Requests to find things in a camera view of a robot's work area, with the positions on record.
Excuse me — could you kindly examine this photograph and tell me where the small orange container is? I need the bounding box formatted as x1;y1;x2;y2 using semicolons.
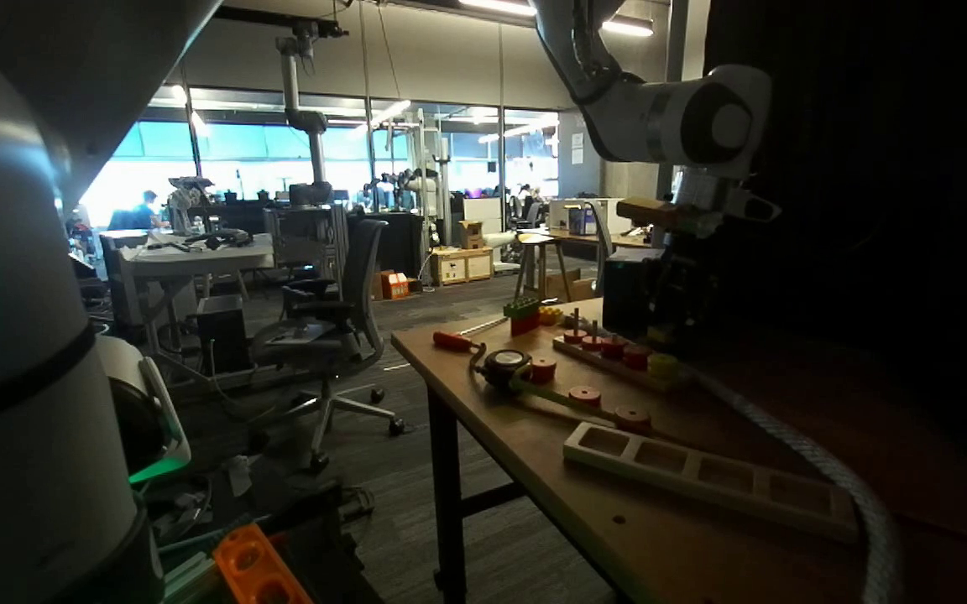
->
377;268;416;304

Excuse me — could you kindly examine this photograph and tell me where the orange round disc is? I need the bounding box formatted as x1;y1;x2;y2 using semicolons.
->
565;382;605;413
523;357;561;390
610;407;654;436

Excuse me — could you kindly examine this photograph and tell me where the black computer tower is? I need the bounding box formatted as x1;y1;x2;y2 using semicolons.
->
190;291;250;380

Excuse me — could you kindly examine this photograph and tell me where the tan cardboard box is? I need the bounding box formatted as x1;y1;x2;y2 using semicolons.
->
427;243;499;288

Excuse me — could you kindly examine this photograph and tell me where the thin wooden stick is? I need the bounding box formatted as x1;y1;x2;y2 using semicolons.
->
507;382;624;436

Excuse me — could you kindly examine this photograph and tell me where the orange perforated block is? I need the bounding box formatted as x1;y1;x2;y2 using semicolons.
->
210;521;315;604

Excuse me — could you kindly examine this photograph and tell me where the yellow round peg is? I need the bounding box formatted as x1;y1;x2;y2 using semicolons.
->
644;351;688;391

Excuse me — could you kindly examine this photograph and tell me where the wooden peg tray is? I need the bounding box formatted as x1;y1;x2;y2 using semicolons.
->
551;323;692;397

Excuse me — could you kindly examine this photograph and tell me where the grey mesh office chair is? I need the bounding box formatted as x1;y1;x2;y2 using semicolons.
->
248;208;409;476

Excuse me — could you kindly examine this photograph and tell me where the white office desk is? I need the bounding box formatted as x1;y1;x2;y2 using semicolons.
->
97;234;276;362

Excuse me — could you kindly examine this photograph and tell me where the white compartment tray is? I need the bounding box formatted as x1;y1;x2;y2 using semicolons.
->
561;418;861;546

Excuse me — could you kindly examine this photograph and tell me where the wooden stool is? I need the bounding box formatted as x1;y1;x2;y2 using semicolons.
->
507;226;578;304

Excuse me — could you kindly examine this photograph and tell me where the seated person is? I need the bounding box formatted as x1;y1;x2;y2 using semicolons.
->
127;189;164;234

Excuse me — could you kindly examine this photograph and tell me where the white flexible hose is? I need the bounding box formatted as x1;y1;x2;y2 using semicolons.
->
662;357;908;604

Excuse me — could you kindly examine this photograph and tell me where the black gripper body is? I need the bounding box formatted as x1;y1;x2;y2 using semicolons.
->
663;226;741;300

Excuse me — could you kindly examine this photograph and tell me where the black curtain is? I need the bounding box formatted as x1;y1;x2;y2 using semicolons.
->
700;0;967;390

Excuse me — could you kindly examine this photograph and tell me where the orange T-handle screwdriver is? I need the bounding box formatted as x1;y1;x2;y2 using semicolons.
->
430;312;510;359

